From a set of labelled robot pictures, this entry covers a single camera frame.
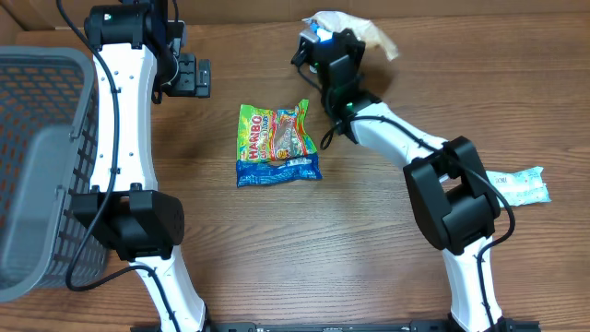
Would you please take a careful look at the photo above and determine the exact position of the grey plastic shopping basket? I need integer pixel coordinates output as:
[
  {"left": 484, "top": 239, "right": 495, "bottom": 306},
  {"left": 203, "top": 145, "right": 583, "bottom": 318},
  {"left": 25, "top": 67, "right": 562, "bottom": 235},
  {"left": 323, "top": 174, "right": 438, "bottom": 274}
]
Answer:
[{"left": 1, "top": 46, "right": 108, "bottom": 302}]

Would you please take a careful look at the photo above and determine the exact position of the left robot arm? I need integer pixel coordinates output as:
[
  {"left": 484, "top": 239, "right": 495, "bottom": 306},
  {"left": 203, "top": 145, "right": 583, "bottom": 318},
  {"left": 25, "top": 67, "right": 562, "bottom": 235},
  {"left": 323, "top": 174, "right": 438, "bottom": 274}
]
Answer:
[{"left": 72, "top": 0, "right": 211, "bottom": 331}]

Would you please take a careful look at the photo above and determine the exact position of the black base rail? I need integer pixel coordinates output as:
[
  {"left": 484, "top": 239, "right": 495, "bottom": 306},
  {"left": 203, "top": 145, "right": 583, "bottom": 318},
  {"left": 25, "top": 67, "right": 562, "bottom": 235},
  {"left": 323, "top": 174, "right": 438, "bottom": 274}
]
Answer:
[{"left": 130, "top": 318, "right": 541, "bottom": 332}]

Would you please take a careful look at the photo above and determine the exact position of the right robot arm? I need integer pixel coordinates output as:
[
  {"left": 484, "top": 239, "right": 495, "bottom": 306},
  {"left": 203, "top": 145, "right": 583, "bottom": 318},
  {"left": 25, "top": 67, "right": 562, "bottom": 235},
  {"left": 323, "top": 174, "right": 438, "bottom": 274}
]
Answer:
[{"left": 291, "top": 28, "right": 510, "bottom": 331}]

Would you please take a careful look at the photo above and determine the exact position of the beige mushroom snack bag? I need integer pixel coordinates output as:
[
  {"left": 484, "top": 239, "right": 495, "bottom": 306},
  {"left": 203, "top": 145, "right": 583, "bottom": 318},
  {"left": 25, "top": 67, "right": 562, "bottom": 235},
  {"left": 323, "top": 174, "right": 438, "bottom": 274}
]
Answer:
[{"left": 302, "top": 10, "right": 399, "bottom": 61}]

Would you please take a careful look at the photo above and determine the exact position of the light blue snack packet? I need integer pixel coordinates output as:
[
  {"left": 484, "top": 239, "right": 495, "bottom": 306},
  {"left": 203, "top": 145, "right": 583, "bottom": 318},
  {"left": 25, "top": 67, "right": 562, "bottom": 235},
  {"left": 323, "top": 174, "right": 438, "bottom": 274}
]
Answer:
[{"left": 486, "top": 166, "right": 551, "bottom": 207}]

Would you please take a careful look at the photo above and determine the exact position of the dark blue snack packet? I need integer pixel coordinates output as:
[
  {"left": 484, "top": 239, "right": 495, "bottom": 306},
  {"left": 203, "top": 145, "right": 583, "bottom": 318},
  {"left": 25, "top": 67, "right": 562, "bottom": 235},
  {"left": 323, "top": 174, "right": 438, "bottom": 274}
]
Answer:
[{"left": 236, "top": 154, "right": 323, "bottom": 187}]

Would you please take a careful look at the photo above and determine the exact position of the green Haribo candy bag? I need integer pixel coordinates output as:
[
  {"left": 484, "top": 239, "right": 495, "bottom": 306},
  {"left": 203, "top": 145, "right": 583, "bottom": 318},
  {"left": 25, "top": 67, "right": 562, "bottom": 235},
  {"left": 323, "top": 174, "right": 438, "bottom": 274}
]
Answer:
[{"left": 237, "top": 99, "right": 317, "bottom": 163}]

